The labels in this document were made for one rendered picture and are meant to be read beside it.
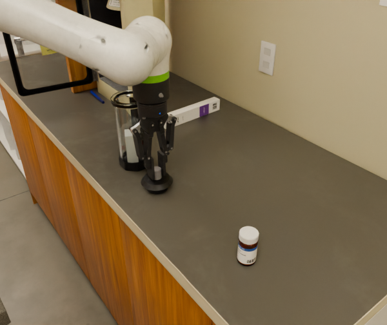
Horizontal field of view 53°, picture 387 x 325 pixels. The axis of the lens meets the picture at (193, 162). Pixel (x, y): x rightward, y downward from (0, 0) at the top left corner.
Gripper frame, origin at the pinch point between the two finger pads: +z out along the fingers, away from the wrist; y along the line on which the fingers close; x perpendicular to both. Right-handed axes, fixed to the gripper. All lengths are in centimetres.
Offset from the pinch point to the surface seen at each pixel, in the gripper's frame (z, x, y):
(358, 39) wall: -29, 14, -61
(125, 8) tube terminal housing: -32, -44, -15
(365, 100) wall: -12, 21, -61
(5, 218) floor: 102, -137, 35
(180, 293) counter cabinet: 21.1, 25.8, 9.2
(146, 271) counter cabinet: 29.0, 8.2, 9.9
